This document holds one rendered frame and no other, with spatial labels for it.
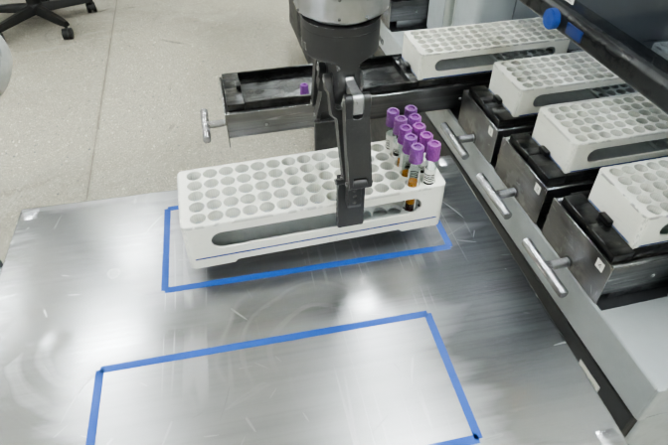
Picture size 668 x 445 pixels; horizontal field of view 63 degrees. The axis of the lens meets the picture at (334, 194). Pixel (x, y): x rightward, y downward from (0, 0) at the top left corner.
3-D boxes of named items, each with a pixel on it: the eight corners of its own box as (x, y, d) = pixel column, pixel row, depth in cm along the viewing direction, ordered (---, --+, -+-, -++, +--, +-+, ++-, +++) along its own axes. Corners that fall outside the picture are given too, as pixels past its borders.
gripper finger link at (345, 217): (364, 170, 58) (366, 175, 57) (361, 220, 62) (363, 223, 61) (336, 175, 57) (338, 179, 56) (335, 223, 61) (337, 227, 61)
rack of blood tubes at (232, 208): (412, 173, 73) (417, 135, 69) (440, 223, 66) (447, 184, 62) (186, 211, 68) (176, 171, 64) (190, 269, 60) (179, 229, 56)
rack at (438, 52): (537, 45, 112) (545, 16, 108) (564, 68, 105) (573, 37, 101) (400, 62, 107) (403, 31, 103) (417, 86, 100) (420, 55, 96)
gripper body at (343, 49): (291, -5, 53) (295, 80, 59) (310, 32, 47) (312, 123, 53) (366, -11, 54) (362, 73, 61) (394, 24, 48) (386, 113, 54)
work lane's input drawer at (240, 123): (540, 69, 119) (551, 30, 113) (576, 101, 109) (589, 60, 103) (200, 111, 106) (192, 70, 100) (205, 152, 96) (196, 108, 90)
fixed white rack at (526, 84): (630, 74, 103) (642, 44, 99) (667, 101, 96) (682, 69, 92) (485, 93, 98) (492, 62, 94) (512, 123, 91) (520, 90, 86)
